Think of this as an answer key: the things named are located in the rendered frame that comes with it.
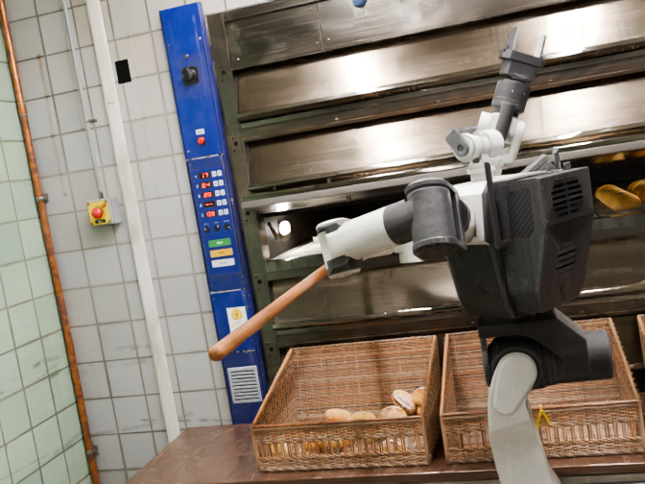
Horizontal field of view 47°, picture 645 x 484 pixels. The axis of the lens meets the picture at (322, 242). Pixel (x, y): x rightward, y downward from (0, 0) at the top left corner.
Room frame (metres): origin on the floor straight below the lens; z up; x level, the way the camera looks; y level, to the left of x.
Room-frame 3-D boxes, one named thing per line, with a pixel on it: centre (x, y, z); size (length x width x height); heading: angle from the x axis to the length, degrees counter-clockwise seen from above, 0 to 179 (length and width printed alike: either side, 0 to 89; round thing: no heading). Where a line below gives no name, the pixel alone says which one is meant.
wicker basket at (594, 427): (2.24, -0.58, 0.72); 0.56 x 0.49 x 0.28; 75
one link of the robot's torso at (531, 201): (1.65, -0.42, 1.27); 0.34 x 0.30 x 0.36; 131
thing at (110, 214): (2.86, 0.81, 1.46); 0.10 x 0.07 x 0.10; 75
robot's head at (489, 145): (1.70, -0.39, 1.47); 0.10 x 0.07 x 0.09; 131
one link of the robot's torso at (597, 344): (1.66, -0.46, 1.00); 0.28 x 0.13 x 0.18; 76
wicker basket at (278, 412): (2.40, -0.01, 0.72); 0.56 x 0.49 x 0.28; 73
